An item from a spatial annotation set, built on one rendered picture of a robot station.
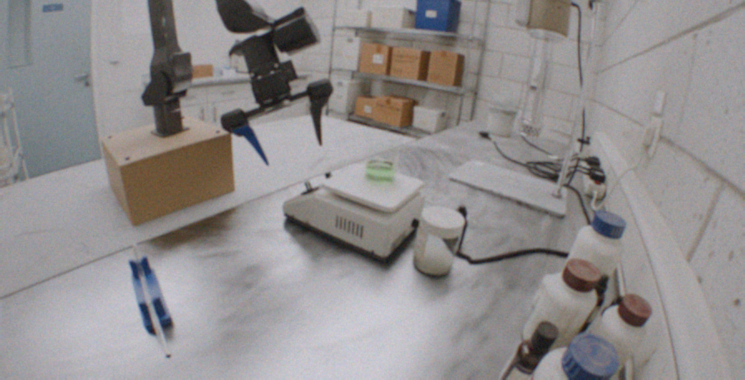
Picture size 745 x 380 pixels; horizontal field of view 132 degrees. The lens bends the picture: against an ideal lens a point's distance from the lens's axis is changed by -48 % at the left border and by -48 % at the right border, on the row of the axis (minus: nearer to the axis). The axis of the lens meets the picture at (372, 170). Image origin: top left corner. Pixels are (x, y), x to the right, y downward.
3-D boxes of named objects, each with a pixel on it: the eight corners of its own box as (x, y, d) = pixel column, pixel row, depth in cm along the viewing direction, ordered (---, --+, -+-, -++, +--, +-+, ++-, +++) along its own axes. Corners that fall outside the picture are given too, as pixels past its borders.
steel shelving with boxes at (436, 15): (322, 160, 339) (335, -20, 270) (345, 152, 371) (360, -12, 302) (443, 204, 266) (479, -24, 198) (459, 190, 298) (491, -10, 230)
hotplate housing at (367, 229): (280, 218, 51) (278, 174, 48) (327, 193, 62) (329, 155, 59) (397, 272, 41) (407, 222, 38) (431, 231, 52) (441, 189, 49)
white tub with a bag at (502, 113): (503, 130, 143) (511, 87, 135) (519, 139, 130) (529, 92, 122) (478, 128, 140) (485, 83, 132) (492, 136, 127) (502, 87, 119)
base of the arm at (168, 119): (149, 132, 52) (145, 103, 50) (175, 125, 57) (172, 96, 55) (164, 138, 49) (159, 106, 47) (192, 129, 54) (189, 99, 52)
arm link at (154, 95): (142, 108, 47) (138, 74, 45) (169, 98, 55) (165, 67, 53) (169, 107, 47) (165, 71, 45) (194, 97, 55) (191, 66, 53)
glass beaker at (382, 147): (396, 175, 51) (402, 128, 48) (396, 189, 46) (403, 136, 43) (360, 171, 51) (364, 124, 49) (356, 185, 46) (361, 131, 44)
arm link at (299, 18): (222, 12, 41) (288, -23, 40) (242, 14, 49) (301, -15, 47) (249, 75, 46) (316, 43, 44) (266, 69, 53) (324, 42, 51)
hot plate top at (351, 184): (318, 188, 45) (318, 182, 45) (362, 166, 55) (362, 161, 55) (391, 214, 40) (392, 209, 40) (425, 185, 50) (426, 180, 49)
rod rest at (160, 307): (132, 278, 31) (124, 257, 30) (155, 272, 33) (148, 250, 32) (146, 332, 25) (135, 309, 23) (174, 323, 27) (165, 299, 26)
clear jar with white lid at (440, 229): (449, 254, 46) (461, 208, 43) (455, 278, 41) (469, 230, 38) (411, 249, 46) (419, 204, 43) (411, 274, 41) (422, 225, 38)
